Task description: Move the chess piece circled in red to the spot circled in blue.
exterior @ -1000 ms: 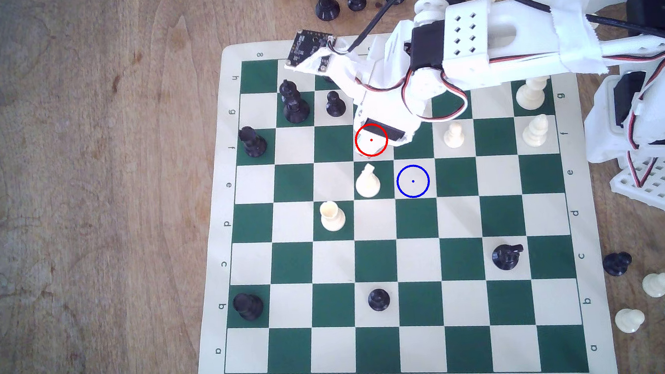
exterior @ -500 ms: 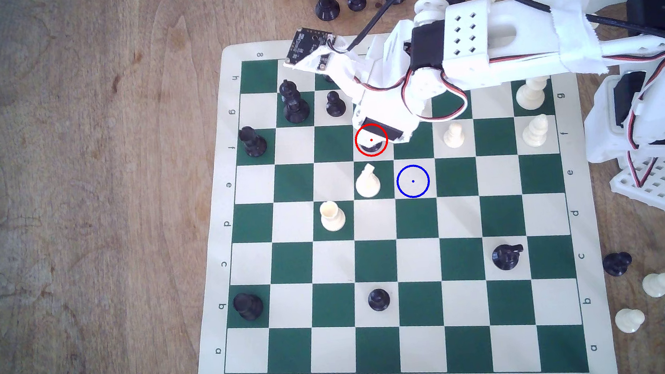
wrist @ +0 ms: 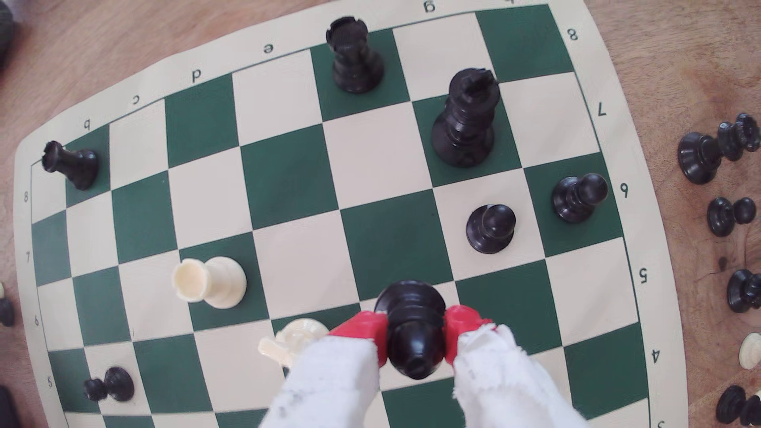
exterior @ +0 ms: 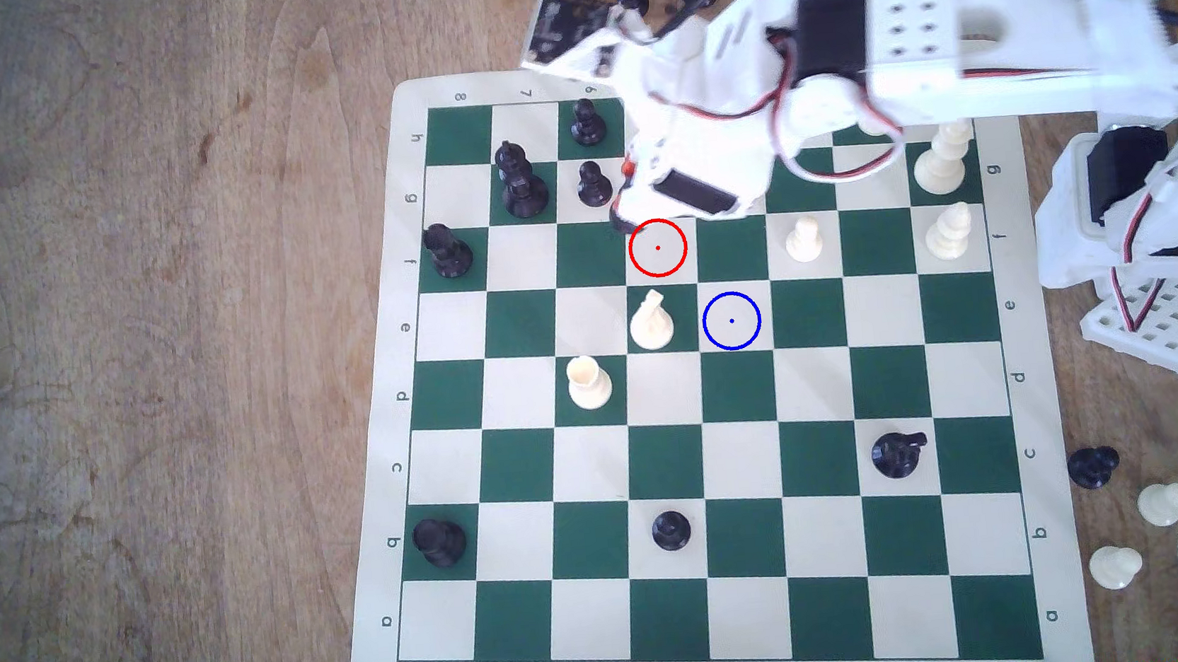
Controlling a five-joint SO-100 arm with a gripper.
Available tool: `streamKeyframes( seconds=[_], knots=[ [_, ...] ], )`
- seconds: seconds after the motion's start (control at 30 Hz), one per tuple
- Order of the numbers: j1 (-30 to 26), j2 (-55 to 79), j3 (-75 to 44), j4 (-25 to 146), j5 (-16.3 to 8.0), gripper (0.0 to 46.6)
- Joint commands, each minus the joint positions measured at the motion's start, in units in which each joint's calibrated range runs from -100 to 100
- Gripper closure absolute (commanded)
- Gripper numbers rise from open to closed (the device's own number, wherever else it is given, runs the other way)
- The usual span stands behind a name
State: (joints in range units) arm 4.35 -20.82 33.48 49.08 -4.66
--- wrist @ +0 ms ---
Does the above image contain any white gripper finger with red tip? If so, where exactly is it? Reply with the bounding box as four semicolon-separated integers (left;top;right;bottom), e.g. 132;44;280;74
444;305;589;428
258;311;390;428

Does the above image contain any black chess pawn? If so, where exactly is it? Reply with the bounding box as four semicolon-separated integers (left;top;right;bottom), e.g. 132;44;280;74
83;366;136;403
706;197;757;238
465;204;517;255
551;173;610;225
375;281;448;380

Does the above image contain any white chess knight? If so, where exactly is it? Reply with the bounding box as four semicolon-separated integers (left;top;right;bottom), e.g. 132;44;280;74
257;318;331;369

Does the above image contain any white chess rook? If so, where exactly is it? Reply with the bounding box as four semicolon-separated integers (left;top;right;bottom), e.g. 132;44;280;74
172;256;247;310

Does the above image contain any black chess bishop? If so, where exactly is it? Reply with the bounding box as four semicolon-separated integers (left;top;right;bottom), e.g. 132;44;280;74
715;385;761;426

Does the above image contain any white chess pawn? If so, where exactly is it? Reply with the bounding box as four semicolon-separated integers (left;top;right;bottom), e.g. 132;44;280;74
739;333;761;371

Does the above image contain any black chess knight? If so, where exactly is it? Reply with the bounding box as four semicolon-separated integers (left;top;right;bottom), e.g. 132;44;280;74
727;269;761;314

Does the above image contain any black chess queen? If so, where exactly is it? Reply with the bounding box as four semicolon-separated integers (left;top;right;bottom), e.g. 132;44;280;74
678;113;761;185

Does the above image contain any black chess rook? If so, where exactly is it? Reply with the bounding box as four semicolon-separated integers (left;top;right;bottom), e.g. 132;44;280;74
42;140;100;191
325;16;385;95

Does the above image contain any green and cream chessboard mat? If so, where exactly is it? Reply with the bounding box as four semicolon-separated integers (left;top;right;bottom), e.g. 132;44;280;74
13;0;690;428

